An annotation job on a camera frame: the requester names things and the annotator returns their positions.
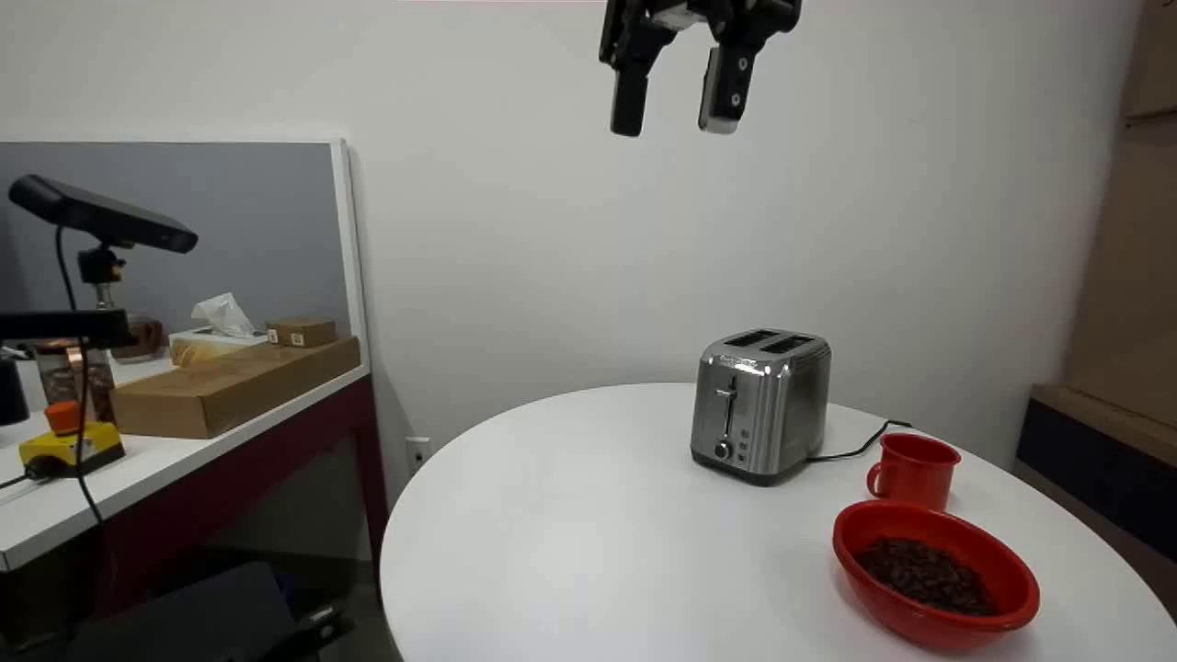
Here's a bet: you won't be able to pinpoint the black office chair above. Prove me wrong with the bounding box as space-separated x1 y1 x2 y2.
48 556 360 662

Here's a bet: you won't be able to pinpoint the white side desk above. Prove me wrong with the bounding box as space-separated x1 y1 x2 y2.
0 357 390 641

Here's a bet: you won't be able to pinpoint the dark coffee beans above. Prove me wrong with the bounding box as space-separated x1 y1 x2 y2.
855 531 1001 619

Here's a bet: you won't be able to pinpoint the black toaster power cable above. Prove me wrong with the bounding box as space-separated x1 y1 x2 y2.
808 414 915 467

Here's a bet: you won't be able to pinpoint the silver two-slot toaster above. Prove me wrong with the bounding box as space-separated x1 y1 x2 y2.
689 326 837 489

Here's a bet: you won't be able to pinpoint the small brown cardboard box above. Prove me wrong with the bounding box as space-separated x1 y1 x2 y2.
270 316 342 350

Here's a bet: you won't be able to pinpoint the black stereo camera bar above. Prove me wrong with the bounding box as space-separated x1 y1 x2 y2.
5 172 201 256

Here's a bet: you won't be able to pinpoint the white tissue box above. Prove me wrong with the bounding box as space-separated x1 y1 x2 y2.
166 289 279 366

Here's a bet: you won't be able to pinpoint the black camera cable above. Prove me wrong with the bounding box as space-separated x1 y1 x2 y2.
53 224 112 530

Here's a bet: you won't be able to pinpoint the wooden cabinet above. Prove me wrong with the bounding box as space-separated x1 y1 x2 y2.
1013 0 1177 567

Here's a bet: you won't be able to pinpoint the flat brown cardboard box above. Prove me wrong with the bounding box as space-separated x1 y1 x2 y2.
107 335 364 442

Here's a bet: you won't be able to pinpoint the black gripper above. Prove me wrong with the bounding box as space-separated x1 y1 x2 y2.
597 0 807 140

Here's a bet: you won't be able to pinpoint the grey partition panel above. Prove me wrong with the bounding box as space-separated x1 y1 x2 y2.
0 134 372 371

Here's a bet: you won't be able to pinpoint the brown printed package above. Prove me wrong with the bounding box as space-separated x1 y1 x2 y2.
35 337 121 427

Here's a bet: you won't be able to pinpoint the red plastic mug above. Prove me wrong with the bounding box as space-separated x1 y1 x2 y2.
866 430 963 514

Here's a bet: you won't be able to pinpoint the red oval bowl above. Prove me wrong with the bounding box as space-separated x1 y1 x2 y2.
833 495 1045 654

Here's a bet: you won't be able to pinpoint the yellow and black tool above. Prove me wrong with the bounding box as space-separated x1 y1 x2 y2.
16 397 130 481

